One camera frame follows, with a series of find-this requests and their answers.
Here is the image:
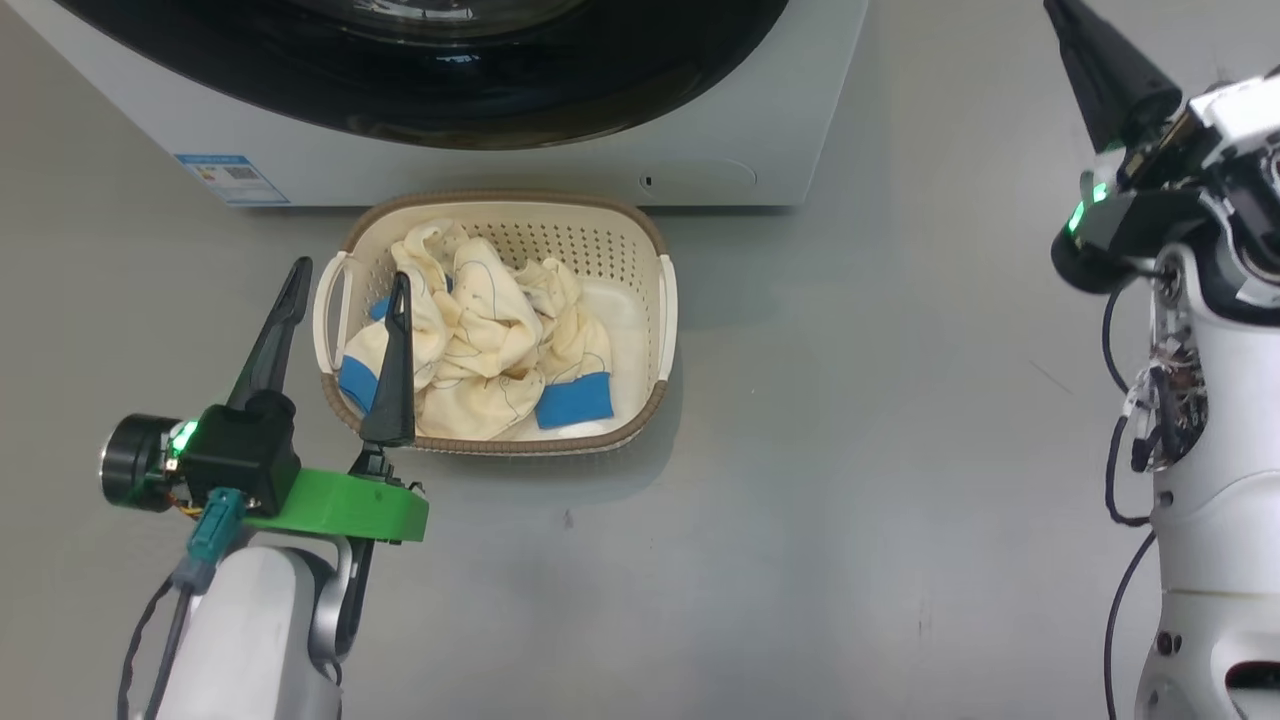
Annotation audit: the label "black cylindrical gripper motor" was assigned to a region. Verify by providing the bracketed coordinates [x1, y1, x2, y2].
[1050, 228, 1143, 297]
[98, 413, 184, 514]

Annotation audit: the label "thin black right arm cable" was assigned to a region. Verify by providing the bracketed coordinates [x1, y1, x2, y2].
[1103, 415, 1153, 528]
[1103, 530, 1158, 720]
[1101, 285, 1153, 394]

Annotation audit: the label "teal left camera connector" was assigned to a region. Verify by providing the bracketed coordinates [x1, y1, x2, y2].
[171, 487, 247, 594]

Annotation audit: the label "white front-load washing machine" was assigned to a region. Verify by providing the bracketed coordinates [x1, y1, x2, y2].
[5, 0, 871, 209]

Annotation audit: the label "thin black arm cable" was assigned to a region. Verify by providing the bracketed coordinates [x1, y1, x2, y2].
[1103, 415, 1153, 528]
[1103, 530, 1158, 720]
[1101, 285, 1153, 394]
[117, 572, 201, 720]

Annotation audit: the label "blue energy label sticker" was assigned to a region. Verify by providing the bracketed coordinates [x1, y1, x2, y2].
[174, 153, 292, 207]

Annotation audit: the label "pale yellow garment blue cuffs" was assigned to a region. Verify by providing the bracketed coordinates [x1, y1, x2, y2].
[338, 219, 615, 442]

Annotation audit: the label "oval drain filter cover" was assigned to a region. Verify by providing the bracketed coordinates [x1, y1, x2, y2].
[638, 157, 759, 202]

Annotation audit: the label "round dark washing machine door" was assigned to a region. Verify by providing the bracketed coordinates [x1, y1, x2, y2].
[50, 0, 793, 152]

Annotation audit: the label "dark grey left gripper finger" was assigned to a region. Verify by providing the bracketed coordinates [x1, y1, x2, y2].
[350, 271, 417, 477]
[227, 256, 314, 411]

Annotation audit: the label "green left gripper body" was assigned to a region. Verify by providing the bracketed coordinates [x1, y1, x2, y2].
[244, 467, 432, 545]

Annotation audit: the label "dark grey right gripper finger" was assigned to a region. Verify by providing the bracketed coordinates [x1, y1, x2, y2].
[1043, 0, 1183, 154]

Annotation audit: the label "black cylindrical right gripper motor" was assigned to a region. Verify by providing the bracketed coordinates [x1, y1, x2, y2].
[1050, 228, 1143, 297]

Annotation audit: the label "cream perforated laundry basket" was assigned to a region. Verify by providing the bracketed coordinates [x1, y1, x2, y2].
[312, 189, 680, 457]

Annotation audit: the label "black cylindrical left gripper motor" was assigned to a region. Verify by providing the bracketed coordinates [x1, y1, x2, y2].
[98, 413, 184, 514]

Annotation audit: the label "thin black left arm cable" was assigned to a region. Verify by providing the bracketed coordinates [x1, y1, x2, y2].
[117, 572, 201, 720]

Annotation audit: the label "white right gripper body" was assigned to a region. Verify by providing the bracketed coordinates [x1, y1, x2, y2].
[1118, 66, 1280, 304]

